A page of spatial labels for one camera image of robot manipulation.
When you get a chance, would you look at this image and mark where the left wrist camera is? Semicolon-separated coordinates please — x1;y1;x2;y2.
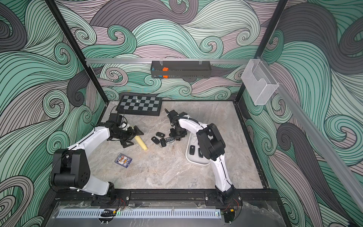
108;113;124;127

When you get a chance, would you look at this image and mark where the aluminium rail back wall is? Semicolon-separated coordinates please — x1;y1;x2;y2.
85;58;250;65

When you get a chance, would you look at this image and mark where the silver BMW key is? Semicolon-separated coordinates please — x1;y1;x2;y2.
165;137;175;143

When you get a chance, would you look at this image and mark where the clear acrylic wall holder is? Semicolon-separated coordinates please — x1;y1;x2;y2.
241;59;279;106

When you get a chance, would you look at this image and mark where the yellow plastic cylinder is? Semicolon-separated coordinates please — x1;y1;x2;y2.
134;136;148;151

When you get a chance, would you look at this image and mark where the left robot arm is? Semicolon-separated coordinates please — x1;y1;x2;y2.
50;121;144;196

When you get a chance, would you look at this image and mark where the black wall shelf tray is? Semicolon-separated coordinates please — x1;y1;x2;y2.
150;61;212;79

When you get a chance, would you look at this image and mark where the blue playing card box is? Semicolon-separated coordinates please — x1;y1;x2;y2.
114;153;132;168

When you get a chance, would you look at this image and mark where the black VW key top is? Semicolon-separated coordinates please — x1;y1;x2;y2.
156;132;165;138

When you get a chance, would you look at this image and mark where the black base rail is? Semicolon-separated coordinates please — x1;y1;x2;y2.
55;189;280;207

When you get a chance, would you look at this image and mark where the black flip key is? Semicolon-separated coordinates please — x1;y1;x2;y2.
160;138;166;148

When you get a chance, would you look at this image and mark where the white slotted cable duct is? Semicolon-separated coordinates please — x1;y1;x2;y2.
55;208;222;219

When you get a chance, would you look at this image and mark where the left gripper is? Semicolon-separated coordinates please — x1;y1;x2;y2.
112;126;144;148

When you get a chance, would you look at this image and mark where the white plastic storage box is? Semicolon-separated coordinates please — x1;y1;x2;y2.
185;133;210;166

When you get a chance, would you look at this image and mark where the black VW key large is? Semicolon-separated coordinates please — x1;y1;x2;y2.
151;137;160;144

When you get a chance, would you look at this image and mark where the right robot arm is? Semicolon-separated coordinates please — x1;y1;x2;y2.
165;110;235;204

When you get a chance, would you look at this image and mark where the black grey chessboard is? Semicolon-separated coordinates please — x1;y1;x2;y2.
116;95;163;116

